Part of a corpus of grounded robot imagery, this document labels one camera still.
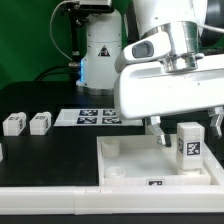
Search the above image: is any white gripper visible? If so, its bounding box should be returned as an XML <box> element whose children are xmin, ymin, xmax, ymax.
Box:
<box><xmin>114</xmin><ymin>54</ymin><xmax>224</xmax><ymax>147</ymax></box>

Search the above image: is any white square table top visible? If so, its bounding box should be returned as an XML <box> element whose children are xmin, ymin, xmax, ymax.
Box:
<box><xmin>97</xmin><ymin>134</ymin><xmax>224</xmax><ymax>186</ymax></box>

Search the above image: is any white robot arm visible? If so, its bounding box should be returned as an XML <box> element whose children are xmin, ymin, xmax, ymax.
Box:
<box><xmin>77</xmin><ymin>0</ymin><xmax>224</xmax><ymax>145</ymax></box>

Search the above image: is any white L-shaped obstacle fence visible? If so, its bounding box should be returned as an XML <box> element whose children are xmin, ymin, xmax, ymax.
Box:
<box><xmin>0</xmin><ymin>137</ymin><xmax>224</xmax><ymax>215</ymax></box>

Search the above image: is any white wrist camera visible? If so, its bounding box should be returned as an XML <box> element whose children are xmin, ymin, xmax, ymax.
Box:
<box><xmin>115</xmin><ymin>34</ymin><xmax>171</xmax><ymax>73</ymax></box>

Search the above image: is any white marker base plate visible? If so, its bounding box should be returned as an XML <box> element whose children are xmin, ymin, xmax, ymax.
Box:
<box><xmin>54</xmin><ymin>108</ymin><xmax>143</xmax><ymax>127</ymax></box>

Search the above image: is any black cable bundle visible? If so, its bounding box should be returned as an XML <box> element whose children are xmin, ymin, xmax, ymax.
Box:
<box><xmin>34</xmin><ymin>64</ymin><xmax>81</xmax><ymax>83</ymax></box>

